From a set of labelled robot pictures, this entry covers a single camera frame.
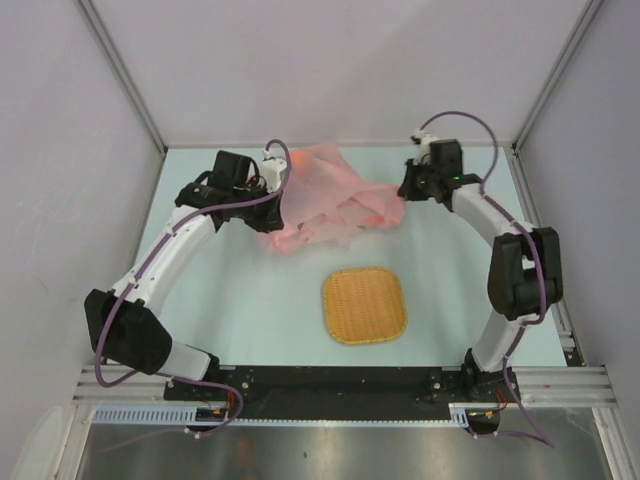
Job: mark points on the right aluminium frame post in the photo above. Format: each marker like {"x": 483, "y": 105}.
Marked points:
{"x": 568, "y": 52}

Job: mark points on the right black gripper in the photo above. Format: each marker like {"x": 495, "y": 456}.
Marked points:
{"x": 408, "y": 189}

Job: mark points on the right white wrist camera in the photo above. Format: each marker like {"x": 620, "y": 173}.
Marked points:
{"x": 422, "y": 141}

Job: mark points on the woven bamboo tray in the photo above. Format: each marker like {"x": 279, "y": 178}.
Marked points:
{"x": 364, "y": 306}

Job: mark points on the white slotted cable duct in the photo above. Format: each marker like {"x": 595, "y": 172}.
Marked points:
{"x": 443, "y": 416}

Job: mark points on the right side aluminium rail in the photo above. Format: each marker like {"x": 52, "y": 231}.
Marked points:
{"x": 564, "y": 325}

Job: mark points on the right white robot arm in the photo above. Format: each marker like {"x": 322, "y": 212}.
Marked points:
{"x": 525, "y": 273}

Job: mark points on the pink plastic bag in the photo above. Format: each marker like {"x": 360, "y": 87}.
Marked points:
{"x": 326, "y": 200}

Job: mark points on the aluminium frame post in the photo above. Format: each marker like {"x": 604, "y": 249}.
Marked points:
{"x": 568, "y": 52}
{"x": 114, "y": 60}

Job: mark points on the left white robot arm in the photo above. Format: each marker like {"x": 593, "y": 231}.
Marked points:
{"x": 124, "y": 321}

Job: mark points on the aluminium rail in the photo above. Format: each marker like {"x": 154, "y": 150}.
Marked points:
{"x": 540, "y": 387}
{"x": 564, "y": 325}

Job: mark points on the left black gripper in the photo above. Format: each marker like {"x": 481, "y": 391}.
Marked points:
{"x": 271, "y": 219}

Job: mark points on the front aluminium rail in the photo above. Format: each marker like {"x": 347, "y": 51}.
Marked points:
{"x": 540, "y": 387}

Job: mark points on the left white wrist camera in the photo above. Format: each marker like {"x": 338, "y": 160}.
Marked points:
{"x": 272, "y": 170}

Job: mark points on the left aluminium frame post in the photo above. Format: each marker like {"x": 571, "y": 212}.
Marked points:
{"x": 114, "y": 60}

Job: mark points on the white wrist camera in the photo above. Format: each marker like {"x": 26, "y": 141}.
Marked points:
{"x": 272, "y": 170}
{"x": 422, "y": 141}

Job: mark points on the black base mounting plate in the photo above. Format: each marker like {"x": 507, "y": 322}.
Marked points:
{"x": 356, "y": 391}

